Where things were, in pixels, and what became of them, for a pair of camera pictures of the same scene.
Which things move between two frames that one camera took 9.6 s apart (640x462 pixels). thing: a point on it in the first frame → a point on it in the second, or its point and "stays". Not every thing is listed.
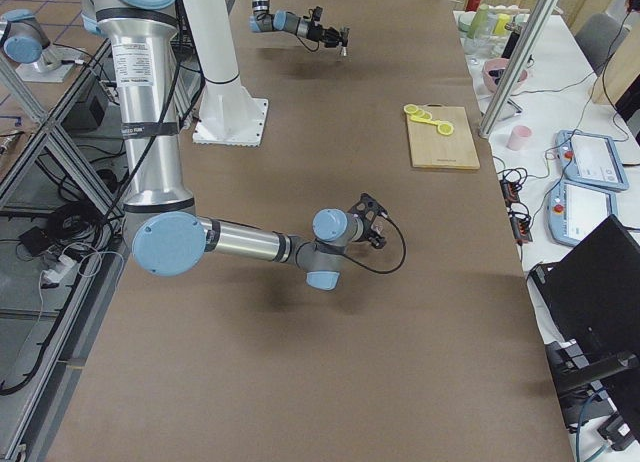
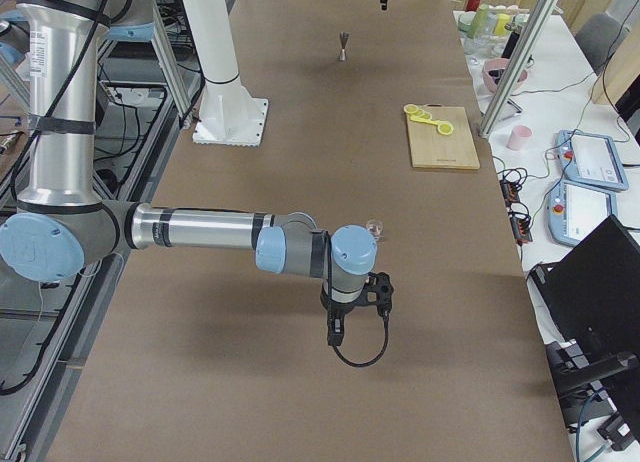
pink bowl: x=493 y=70 stays
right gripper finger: x=377 y=242 → x=335 y=331
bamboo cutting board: x=432 y=150 stays
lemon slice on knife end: x=445 y=129 stays
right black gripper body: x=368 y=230 → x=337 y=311
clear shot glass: x=378 y=226 stays
